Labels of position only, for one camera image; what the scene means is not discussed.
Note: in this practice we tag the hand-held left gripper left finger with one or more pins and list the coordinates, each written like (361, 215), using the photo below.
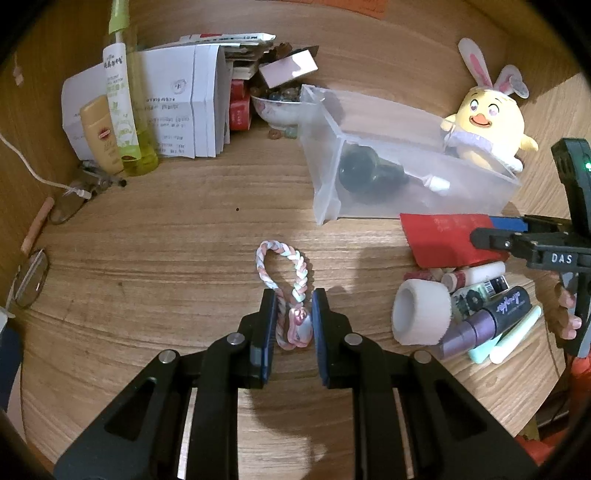
(269, 323)

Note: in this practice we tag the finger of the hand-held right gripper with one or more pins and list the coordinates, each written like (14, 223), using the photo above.
(551, 225)
(501, 241)

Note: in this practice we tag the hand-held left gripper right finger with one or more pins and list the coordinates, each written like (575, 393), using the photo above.
(319, 323)

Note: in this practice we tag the blue card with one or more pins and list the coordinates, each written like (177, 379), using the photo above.
(508, 225)

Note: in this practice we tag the red packet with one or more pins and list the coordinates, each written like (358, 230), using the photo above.
(438, 240)

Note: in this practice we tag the purple lipstick tube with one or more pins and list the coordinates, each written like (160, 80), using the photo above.
(480, 323)

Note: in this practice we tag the white tape roll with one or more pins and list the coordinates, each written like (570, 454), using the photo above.
(422, 314)

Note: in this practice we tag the clear plastic storage box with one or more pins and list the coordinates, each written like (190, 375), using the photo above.
(332, 152)

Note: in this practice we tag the person's right hand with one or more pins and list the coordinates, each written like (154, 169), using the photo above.
(567, 318)

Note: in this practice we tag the white red lip balm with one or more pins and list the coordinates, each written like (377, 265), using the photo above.
(475, 276)

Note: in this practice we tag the small black tube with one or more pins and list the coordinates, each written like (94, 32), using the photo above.
(495, 286)

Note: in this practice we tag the small white tube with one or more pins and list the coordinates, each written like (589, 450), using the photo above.
(436, 184)

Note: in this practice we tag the mint green stick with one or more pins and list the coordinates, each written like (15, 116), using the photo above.
(512, 337)

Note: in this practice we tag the yellow chick plush toy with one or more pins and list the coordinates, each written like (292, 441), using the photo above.
(491, 124)

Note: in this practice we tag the dark round object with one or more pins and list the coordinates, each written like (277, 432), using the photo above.
(364, 170)

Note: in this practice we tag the orange cloth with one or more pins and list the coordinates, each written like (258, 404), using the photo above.
(577, 397)

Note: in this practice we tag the white bowl of stones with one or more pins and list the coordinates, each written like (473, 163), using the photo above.
(277, 108)

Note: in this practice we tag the red boxes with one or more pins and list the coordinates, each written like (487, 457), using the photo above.
(239, 108)

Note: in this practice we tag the eyeglasses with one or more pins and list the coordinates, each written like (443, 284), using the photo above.
(69, 207)
(32, 277)

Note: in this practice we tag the white folded paper sheets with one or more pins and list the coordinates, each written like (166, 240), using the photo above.
(184, 101)

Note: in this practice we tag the pink stick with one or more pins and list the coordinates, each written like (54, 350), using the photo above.
(38, 226)

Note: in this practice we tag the yellow-green spray bottle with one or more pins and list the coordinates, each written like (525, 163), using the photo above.
(127, 115)

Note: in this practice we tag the tan sunscreen bottle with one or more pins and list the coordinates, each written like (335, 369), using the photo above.
(100, 134)

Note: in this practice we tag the small pink white box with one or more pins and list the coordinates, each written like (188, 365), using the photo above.
(288, 69)

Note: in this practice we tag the dark blue object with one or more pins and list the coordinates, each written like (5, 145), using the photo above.
(9, 364)

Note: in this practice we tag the orange paper note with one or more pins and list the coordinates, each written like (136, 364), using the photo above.
(364, 5)

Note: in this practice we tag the stack of booklets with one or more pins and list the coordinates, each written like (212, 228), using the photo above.
(231, 44)

